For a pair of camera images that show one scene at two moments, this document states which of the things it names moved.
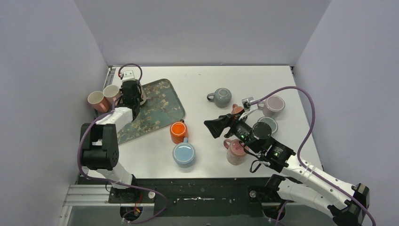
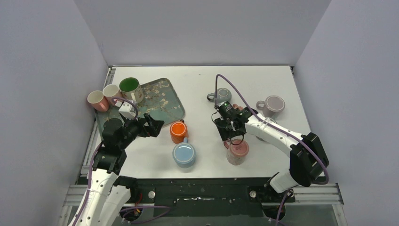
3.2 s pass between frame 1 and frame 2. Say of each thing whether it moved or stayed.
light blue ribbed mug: stayed
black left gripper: moved
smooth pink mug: stayed
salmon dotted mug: stayed
